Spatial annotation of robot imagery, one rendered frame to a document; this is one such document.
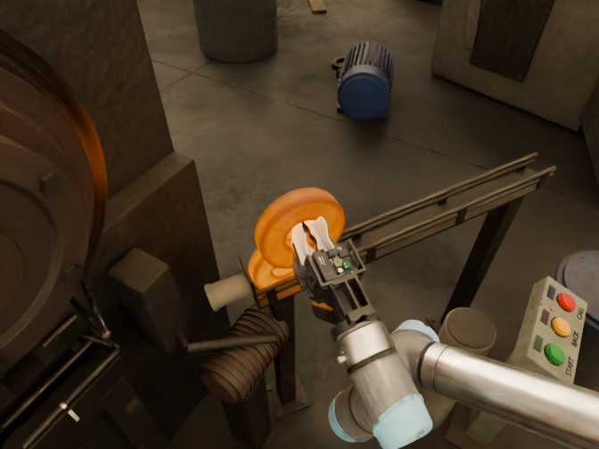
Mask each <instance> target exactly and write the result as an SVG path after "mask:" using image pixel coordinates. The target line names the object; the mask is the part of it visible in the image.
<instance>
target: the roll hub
mask: <svg viewBox="0 0 599 449"><path fill-rule="evenodd" d="M50 172H53V173H55V174H56V175H58V176H60V177H62V178H64V188H63V191H62V192H60V193H58V194H57V195H55V196H54V197H51V196H49V195H47V194H45V193H43V192H41V191H39V185H40V178H42V177H43V176H46V175H47V174H49V173H50ZM88 242H89V231H88V221H87V216H86V210H85V207H84V204H83V201H82V199H81V197H80V195H79V193H78V191H77V189H76V187H75V186H74V184H73V183H72V182H71V180H70V179H69V178H68V177H67V176H66V175H65V174H64V173H63V172H62V171H61V170H60V169H59V168H58V167H57V166H55V165H54V163H53V162H51V161H50V160H49V159H47V158H45V157H43V156H42V155H40V154H38V153H37V152H35V151H32V150H31V149H29V148H27V147H25V146H22V145H20V144H18V143H16V142H14V141H12V140H10V139H8V138H6V137H4V136H2V135H0V358H6V359H8V360H9V368H11V367H12V366H13V365H14V364H16V363H17V362H18V361H19V360H20V359H21V358H22V357H23V356H24V355H26V354H27V353H28V352H29V351H30V350H31V349H32V348H33V347H34V346H35V345H36V344H37V343H38V342H39V341H40V340H41V339H42V338H43V337H44V336H45V334H46V333H47V332H48V331H49V330H50V329H51V328H52V327H53V325H54V324H55V323H56V322H57V320H58V319H59V317H60V316H61V315H62V313H63V311H64V310H65V308H66V306H67V305H68V304H69V302H70V300H71V298H72V296H73V294H74V292H75V290H76V288H77V286H78V283H79V282H77V283H76V284H75V285H74V284H69V283H66V282H64V281H63V273H64V271H65V270H66V269H67V268H68V267H70V266H71V265H72V264H74V265H80V266H82V267H85V263H86V256H87V251H88Z"/></svg>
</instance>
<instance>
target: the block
mask: <svg viewBox="0 0 599 449"><path fill-rule="evenodd" d="M107 275H108V277H109V279H110V281H111V284H112V286H113V288H114V289H115V291H116V293H117V295H118V296H119V299H120V301H121V303H122V305H123V307H124V308H125V310H126V312H127V315H128V317H129V318H130V320H131V322H132V324H133V325H134V327H135V330H136V332H137V334H138V336H139V337H140V338H141V339H144V340H145V341H147V342H148V343H150V344H151V345H153V346H154V347H156V348H158V349H159V350H160V351H162V352H163V353H165V354H168V355H170V354H172V353H173V352H174V351H175V350H176V348H177V347H178V346H179V344H178V343H177V341H176V335H177V333H178V332H183V333H184V335H185V336H186V337H187V336H188V334H189V333H190V331H191V329H192V327H191V324H190V322H189V320H188V317H187V314H186V311H185V307H184V304H183V301H182V299H181V296H180V293H179V290H178V287H177V285H176V281H175V278H174V275H173V273H172V270H171V268H170V266H169V265H167V264H165V263H164V262H162V261H160V260H159V259H157V258H156V257H153V256H151V255H149V254H147V253H146V252H144V251H142V250H140V249H138V248H134V249H131V250H130V251H129V252H128V253H127V254H126V255H125V256H124V257H122V258H121V259H120V260H119V261H118V262H117V263H115V264H114V265H113V266H112V267H111V268H110V269H109V270H108V272H107Z"/></svg>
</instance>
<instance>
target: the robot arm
mask: <svg viewBox="0 0 599 449"><path fill-rule="evenodd" d="M303 228H304V229H305V230H306V231H307V232H308V236H309V238H310V239H311V240H312V241H313V242H314V243H315V245H316V251H314V250H313V249H312V248H311V247H310V246H309V245H308V243H307V235H306V234H305V233H304V230H303ZM351 250H353V251H354V253H355V255H356V257H357V260H358V261H359V265H358V264H357V261H356V260H355V258H354V256H353V254H352V252H351ZM349 255H350V256H351V258H352V260H353V262H354V264H355V266H356V267H355V268H353V266H352V264H351V263H350V261H349ZM291 268H292V271H293V274H294V276H295V278H296V279H297V281H298V282H299V285H300V288H301V289H305V288H306V290H307V292H308V293H309V294H310V296H309V299H312V300H315V302H313V303H311V306H312V309H313V312H314V315H315V317H316V318H319V319H321V320H324V321H326V322H329V323H332V324H334V325H336V326H335V327H334V328H333V329H332V330H331V334H332V337H333V339H334V341H336V343H335V346H336V348H337V350H338V352H339V354H340V356H339V357H338V362H339V363H344V364H345V368H346V370H347V373H348V375H349V378H350V380H351V383H350V384H349V386H348V387H347V388H346V389H345V390H343V391H341V392H340V393H339V394H338V395H337V396H336V397H335V398H334V399H333V400H332V403H331V405H330V408H329V413H328V415H329V422H330V425H331V427H332V430H333V431H334V433H335V434H336V435H337V436H338V437H340V438H341V439H343V440H345V441H348V442H364V441H367V440H368V439H370V438H371V437H376V438H377V439H378V441H379V443H380V445H381V447H382V448H383V449H398V448H400V447H402V446H404V445H408V444H410V443H412V442H414V441H415V440H417V439H419V438H421V437H423V436H425V435H427V434H428V433H429V432H430V431H431V429H432V420H431V417H430V415H429V413H428V411H427V409H426V407H425V405H424V403H423V397H422V395H420V394H419V392H418V390H417V388H416V386H415V385H417V386H419V387H422V388H425V389H427V390H430V391H431V392H434V393H436V394H439V395H441V396H444V397H447V398H449V399H452V400H454V401H456V402H458V403H460V404H464V405H467V406H469V407H471V408H473V409H476V410H478V411H481V412H484V413H486V414H488V415H491V416H493V417H496V418H498V419H500V420H504V421H506V422H509V423H511V424H513V425H515V426H517V427H520V428H522V429H526V430H528V431H530V432H533V433H535V434H538V435H540V436H542V437H545V438H548V439H550V440H553V441H555V442H557V443H559V444H562V445H566V446H568V447H569V448H572V449H599V392H596V391H594V390H591V389H587V388H583V387H580V386H576V385H573V384H570V383H568V382H565V381H561V380H557V379H554V378H551V377H547V376H545V375H542V374H539V373H536V372H533V371H528V370H525V369H522V368H519V367H516V366H513V365H510V364H507V363H502V362H499V361H497V360H493V359H490V358H487V357H485V356H482V355H476V354H474V353H471V352H468V351H464V350H462V349H459V348H456V347H451V346H448V345H445V344H442V343H439V338H438V336H437V334H436V333H435V331H434V330H433V329H432V328H431V327H426V326H425V325H424V324H423V322H419V321H416V320H408V321H405V322H403V323H402V324H401V325H400V326H399V327H398V328H397V329H396V330H395V331H393V332H392V333H391V334H389V333H388V331H387V329H386V327H385V325H384V323H383V322H381V321H379V320H380V319H379V317H378V315H377V313H376V312H375V311H374V309H373V306H372V304H371V303H370V301H369V299H368V297H367V295H366V294H365V291H364V289H363V287H362V285H361V283H360V281H361V279H362V278H363V276H364V274H365V272H366V269H365V266H364V264H363V262H362V260H361V258H360V256H359V255H358V254H357V251H356V249H355V247H354V245H353V243H352V241H351V240H349V241H348V244H347V246H346V249H344V248H343V247H342V246H341V245H340V244H339V243H338V242H336V241H334V240H332V239H331V237H330V235H329V234H328V231H327V224H326V222H325V221H324V219H323V218H322V217H321V216H320V217H319V218H318V219H317V220H316V221H315V220H308V221H304V222H301V223H299V224H297V225H296V226H294V227H293V228H292V229H291Z"/></svg>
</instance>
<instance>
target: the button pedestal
mask: <svg viewBox="0 0 599 449"><path fill-rule="evenodd" d="M549 285H551V286H553V287H554V288H556V290H555V293H554V300H552V299H550V298H549V297H548V296H547V292H548V289H549ZM563 293H567V294H569V295H571V296H572V297H573V298H574V300H575V303H576V307H575V309H573V310H571V311H568V310H566V309H564V308H563V307H562V306H561V304H560V303H559V299H558V297H559V295H561V294H563ZM543 309H545V310H546V311H548V312H549V313H550V315H549V318H548V322H547V325H545V324H544V323H543V322H541V321H540V319H541V316H542V313H543ZM586 312H587V302H586V301H584V300H583V299H581V298H580V297H578V296H577V295H575V294H574V293H572V292H571V291H570V290H568V289H566V288H565V287H563V286H562V285H561V284H560V283H559V282H557V281H555V280H554V279H553V278H551V277H550V276H547V277H545V278H544V279H542V280H540V281H538V282H536V283H534V285H533V288H532V291H531V294H530V297H529V303H528V305H527V309H526V312H525V315H524V318H523V321H522V325H521V330H520V333H519V336H518V339H517V342H516V346H515V349H514V350H513V352H512V353H511V355H510V356H509V357H508V359H507V360H506V361H505V363H507V364H510V365H513V366H516V367H519V368H522V369H525V370H528V371H533V372H536V373H539V374H542V375H545V376H547V377H551V378H554V379H557V380H561V381H565V382H568V383H570V384H573V381H574V377H575V371H576V367H577V361H578V352H579V348H580V342H581V338H582V332H583V328H584V322H585V318H586ZM557 317H561V318H562V319H564V320H565V321H566V322H567V323H568V324H569V325H570V334H569V335H567V336H561V335H560V334H558V333H557V332H556V331H555V329H554V327H553V320H554V319H555V318H557ZM537 335H538V336H540V337H541V338H542V339H544V340H543V344H542V347H541V351H540V353H539V352H538V351H537V350H536V349H534V348H533V347H534V343H535V339H536V336H537ZM551 344H555V345H557V346H558V347H560V348H561V349H562V351H563V353H564V355H565V361H564V362H563V363H560V364H556V363H553V362H552V361H551V360H550V359H549V358H548V356H547V354H546V347H547V346H549V345H551ZM509 424H510V423H509V422H506V421H504V420H500V419H498V418H496V417H493V416H491V415H488V414H486V413H484V412H481V411H478V410H476V409H473V408H471V407H469V406H467V405H464V404H460V403H458V402H457V405H456V408H455V412H454V414H453V417H452V420H451V422H450V424H449V427H448V430H447V434H446V436H445V440H446V441H448V442H449V443H450V444H452V445H455V446H456V447H458V448H460V449H503V447H504V443H505V438H506V434H507V430H508V427H509Z"/></svg>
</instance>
